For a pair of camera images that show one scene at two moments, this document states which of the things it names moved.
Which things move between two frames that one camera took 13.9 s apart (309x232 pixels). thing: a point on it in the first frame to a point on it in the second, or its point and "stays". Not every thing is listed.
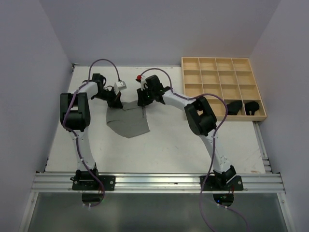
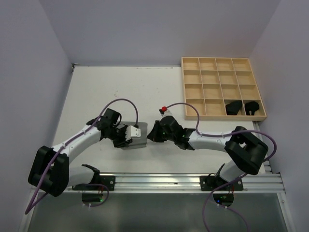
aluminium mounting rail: [61, 182] stays
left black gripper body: [106, 95] to [118, 135]
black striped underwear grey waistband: [233, 107] stays
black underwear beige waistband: [251, 106] stays
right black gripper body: [152, 91] to [159, 134]
